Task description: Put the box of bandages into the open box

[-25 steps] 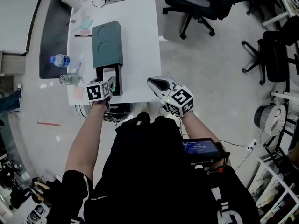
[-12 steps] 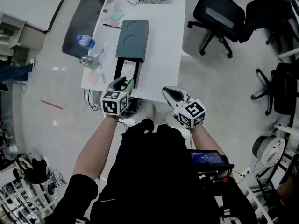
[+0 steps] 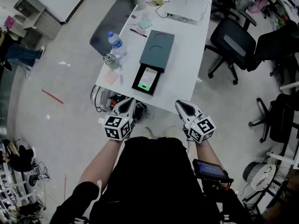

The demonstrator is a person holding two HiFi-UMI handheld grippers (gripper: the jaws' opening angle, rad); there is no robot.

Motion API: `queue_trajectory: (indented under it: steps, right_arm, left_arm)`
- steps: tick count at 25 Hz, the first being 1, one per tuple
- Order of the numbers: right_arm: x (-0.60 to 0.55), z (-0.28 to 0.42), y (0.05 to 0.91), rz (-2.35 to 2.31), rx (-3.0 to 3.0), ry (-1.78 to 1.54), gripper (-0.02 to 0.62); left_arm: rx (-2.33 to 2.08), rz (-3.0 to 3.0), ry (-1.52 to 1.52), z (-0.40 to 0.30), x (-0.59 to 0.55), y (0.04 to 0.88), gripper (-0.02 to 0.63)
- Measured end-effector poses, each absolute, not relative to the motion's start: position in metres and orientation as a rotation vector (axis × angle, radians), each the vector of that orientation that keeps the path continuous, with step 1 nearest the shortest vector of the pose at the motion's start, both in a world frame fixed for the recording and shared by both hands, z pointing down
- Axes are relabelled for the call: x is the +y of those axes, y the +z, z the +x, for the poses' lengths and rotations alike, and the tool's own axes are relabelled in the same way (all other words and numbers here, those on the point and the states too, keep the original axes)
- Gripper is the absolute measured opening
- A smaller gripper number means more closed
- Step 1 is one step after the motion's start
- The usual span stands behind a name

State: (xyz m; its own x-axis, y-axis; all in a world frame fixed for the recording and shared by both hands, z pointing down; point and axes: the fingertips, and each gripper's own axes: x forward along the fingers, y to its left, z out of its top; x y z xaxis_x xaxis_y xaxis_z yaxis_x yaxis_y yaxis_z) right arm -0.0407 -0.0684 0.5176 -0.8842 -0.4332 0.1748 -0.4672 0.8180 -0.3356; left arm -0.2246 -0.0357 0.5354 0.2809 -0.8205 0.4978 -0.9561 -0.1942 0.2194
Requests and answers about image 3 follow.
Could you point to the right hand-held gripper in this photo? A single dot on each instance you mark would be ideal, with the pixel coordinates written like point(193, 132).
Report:
point(201, 129)

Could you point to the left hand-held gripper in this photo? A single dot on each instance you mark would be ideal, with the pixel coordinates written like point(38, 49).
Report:
point(116, 127)

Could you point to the clear plastic packet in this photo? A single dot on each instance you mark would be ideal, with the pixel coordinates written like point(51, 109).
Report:
point(148, 77)

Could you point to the dark green drawer box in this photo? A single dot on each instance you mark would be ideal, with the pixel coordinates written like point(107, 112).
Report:
point(156, 48)

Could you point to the person's left forearm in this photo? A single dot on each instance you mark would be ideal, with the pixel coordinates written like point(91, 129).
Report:
point(100, 164)

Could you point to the person's right forearm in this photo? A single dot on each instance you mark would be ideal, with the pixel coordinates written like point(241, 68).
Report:
point(208, 154)

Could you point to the person's right shoe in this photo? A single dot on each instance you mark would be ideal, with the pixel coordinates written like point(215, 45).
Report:
point(171, 131)

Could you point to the person's shoe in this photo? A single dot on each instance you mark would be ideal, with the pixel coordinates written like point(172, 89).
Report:
point(171, 131)
point(149, 133)

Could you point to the grey domed device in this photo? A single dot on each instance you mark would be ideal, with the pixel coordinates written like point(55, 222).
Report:
point(95, 97)

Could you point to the pink sticky note pad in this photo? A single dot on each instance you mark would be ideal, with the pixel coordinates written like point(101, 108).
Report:
point(111, 77)

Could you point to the silver pen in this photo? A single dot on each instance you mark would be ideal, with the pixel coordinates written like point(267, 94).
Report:
point(121, 74)

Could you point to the person's left shoe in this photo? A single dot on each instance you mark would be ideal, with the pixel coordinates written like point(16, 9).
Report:
point(149, 133)

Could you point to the small glass jar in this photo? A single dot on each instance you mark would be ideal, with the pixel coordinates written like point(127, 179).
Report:
point(112, 62)

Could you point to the clear plastic water bottle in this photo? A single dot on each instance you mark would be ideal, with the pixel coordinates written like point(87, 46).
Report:
point(116, 44)

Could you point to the red floor strip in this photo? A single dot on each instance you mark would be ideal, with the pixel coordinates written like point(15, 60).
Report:
point(52, 95)

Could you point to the black pen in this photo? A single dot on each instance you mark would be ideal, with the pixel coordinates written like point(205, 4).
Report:
point(138, 32)

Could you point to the person's black clothing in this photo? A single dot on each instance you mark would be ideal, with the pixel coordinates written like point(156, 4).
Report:
point(151, 183)

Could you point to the pale pink paper note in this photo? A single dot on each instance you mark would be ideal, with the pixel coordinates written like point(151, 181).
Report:
point(142, 31)

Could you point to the black office chair grey patch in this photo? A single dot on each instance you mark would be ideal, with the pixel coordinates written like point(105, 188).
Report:
point(231, 43)

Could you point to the dark grey desk panel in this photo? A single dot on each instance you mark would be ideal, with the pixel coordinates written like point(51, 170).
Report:
point(109, 27)

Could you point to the green sticky note pad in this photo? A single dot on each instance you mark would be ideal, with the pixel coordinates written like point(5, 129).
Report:
point(144, 24)

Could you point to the grey trash bin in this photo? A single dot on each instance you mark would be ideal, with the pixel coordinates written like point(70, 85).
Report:
point(257, 176)

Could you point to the white laptop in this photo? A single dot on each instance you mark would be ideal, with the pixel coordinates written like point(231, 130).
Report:
point(187, 4)

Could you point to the yellow bowl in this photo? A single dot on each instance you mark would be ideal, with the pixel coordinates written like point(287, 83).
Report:
point(157, 1)

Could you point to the grey shelf cabinet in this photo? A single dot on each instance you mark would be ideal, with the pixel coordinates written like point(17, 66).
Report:
point(35, 17)

